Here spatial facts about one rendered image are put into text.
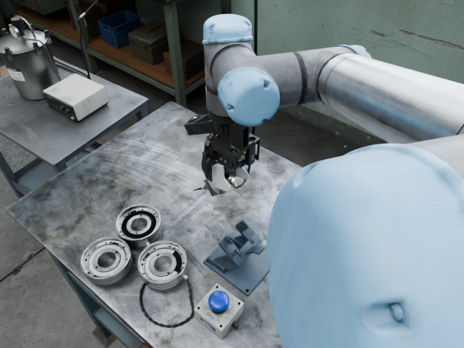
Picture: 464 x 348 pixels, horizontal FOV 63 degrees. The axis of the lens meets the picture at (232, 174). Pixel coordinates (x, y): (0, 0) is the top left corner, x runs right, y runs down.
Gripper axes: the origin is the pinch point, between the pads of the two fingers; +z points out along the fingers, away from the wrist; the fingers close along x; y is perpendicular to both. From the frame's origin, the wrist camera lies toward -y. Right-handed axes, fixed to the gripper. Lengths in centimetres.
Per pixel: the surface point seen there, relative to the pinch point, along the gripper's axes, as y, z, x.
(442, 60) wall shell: 1, 21, 145
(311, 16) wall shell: -69, 17, 139
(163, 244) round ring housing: -4.8, 12.3, -14.0
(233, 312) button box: 17.9, 12.0, -15.2
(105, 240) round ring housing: -15.0, 12.2, -22.3
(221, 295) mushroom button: 15.1, 9.0, -15.4
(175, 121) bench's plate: -40.0, 12.1, 19.5
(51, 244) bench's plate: -26.1, 15.4, -30.7
